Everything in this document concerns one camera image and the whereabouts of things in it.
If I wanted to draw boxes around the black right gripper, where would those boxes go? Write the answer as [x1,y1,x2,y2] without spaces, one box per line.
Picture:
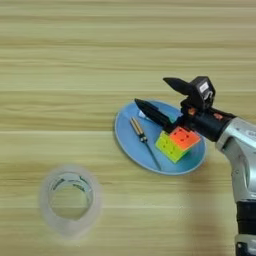
[134,77,238,143]

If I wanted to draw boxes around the colourful puzzle cube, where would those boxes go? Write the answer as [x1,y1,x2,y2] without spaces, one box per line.
[154,125,202,164]

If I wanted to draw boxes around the clear tape roll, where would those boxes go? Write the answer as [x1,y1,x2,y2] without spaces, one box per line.
[38,163,104,240]

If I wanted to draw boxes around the blue round plate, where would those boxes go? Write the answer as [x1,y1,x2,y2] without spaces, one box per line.
[114,99,208,176]

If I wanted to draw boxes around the small screwdriver striped handle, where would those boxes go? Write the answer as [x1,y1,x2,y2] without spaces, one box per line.
[129,116,163,172]

